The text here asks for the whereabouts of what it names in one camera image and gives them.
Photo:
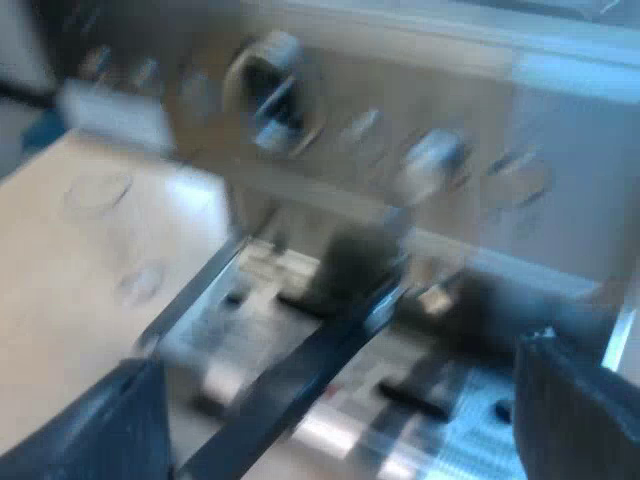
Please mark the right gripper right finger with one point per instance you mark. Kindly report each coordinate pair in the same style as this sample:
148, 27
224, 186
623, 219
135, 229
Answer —
580, 415

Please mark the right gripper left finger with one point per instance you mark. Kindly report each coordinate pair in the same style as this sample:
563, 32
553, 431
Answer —
100, 430

